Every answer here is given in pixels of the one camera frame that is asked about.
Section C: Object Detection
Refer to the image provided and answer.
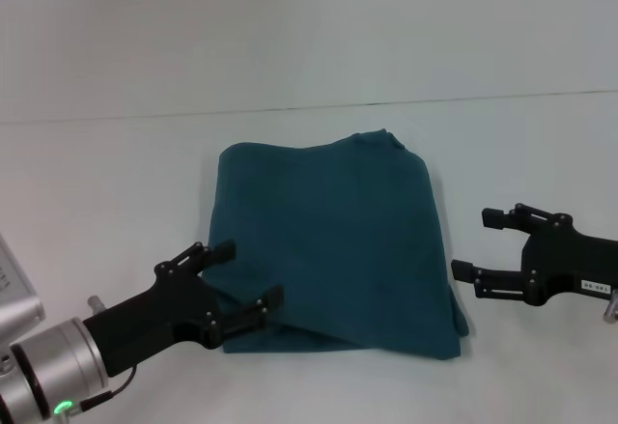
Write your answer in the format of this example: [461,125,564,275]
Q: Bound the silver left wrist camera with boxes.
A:
[0,235,47,348]

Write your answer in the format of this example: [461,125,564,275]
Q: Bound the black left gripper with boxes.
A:
[81,239,285,380]

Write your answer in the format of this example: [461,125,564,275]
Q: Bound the teal t-shirt with white print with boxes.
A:
[202,127,470,362]

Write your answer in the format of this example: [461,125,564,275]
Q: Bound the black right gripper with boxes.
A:
[451,203,618,308]

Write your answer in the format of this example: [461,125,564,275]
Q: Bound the black cable with silver plug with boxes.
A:
[57,365,136,418]

